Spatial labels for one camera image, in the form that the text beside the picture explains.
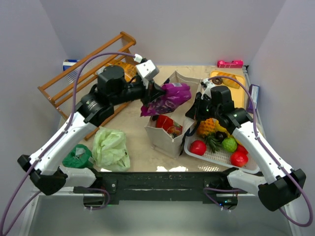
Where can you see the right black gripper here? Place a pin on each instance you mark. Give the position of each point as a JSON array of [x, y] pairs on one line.
[[197, 108]]

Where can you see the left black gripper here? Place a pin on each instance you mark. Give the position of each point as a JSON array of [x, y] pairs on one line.
[[151, 91]]

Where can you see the purple snack packet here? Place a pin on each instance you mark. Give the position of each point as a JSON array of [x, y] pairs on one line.
[[176, 94]]

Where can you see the red snack packet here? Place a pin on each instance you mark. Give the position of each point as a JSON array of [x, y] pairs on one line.
[[172, 128]]

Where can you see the beige canvas tote bag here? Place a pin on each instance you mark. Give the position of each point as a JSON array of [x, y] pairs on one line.
[[166, 133]]

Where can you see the light green plastic bag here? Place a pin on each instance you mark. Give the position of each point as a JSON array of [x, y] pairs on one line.
[[109, 150]]

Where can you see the yellow lemon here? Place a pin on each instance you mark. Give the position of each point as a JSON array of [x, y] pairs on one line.
[[219, 127]]

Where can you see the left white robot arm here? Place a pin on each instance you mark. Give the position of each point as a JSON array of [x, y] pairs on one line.
[[44, 166]]

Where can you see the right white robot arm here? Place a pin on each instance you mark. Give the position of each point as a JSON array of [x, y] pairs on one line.
[[282, 184]]

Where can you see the orange pineapple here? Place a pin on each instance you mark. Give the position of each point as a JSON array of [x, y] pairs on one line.
[[207, 132]]

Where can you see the red apple left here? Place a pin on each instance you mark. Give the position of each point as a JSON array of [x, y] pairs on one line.
[[198, 147]]

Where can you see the red apple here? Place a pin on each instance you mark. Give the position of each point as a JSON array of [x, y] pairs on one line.
[[238, 159], [198, 147]]

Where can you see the dark mangosteen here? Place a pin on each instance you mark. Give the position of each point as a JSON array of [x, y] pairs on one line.
[[220, 136]]

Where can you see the chocolate donut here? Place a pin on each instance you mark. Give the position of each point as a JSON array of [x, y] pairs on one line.
[[217, 81]]

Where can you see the yellow banana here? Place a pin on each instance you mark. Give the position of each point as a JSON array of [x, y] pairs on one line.
[[238, 142]]

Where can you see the croissant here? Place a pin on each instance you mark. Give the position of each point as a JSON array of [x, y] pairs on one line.
[[229, 80]]

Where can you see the green custard apple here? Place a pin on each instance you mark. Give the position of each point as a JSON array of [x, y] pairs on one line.
[[229, 144]]

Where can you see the yellow tray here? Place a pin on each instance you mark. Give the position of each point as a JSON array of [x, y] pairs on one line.
[[237, 94]]

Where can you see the white plastic basket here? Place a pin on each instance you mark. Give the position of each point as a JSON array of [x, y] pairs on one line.
[[220, 157]]

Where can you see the pink box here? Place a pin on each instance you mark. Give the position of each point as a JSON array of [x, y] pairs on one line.
[[230, 64]]

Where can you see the purple box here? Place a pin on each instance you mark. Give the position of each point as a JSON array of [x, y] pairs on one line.
[[252, 104]]

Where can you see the red apple right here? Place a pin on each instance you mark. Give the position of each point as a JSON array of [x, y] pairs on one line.
[[238, 159]]

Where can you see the brown wooden rack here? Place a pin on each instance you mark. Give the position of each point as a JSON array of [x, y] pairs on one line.
[[59, 90]]

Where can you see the blue white carton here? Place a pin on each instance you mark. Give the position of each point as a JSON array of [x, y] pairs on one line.
[[67, 63]]

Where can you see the dark green plastic bag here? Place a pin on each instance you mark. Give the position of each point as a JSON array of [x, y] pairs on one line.
[[80, 157]]

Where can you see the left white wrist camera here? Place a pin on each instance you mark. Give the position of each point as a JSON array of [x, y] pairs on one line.
[[147, 70]]

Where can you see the black base frame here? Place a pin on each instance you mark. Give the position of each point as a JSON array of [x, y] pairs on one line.
[[159, 186]]

